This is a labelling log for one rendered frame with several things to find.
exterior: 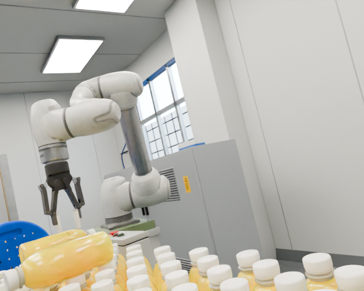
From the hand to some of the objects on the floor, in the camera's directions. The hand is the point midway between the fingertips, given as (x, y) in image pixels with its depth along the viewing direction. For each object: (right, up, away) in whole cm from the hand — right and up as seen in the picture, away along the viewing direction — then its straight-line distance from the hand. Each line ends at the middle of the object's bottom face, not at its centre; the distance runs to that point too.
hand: (67, 223), depth 107 cm
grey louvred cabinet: (+39, -133, +255) cm, 291 cm away
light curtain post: (-63, -147, +131) cm, 207 cm away
